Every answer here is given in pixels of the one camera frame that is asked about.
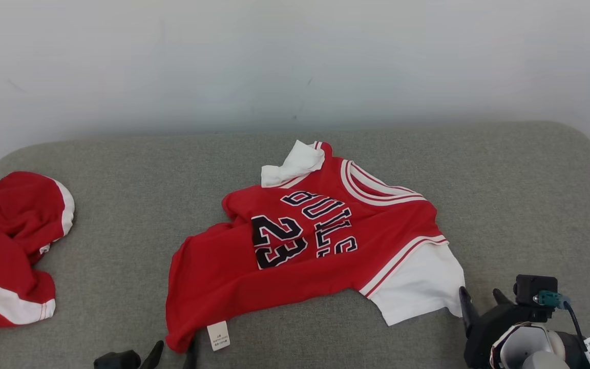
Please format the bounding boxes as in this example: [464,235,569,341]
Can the black right camera cable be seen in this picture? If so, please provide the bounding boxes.
[563,301,590,369]

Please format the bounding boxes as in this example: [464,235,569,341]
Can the red Bulls 23 jersey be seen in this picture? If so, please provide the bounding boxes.
[165,139,466,354]

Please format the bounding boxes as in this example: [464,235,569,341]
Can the teal right camera connector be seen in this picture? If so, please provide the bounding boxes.
[533,291,571,309]

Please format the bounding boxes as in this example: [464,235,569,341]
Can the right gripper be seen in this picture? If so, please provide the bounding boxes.
[459,286,546,369]

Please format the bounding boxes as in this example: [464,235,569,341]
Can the red shorts with white band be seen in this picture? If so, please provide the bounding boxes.
[0,171,75,327]

